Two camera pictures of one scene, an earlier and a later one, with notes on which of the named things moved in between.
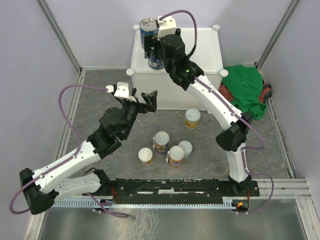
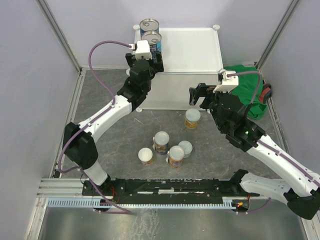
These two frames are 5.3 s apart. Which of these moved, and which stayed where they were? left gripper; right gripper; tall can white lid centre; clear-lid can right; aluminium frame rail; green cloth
Moved: right gripper; left gripper
Stayed: green cloth; tall can white lid centre; clear-lid can right; aluminium frame rail
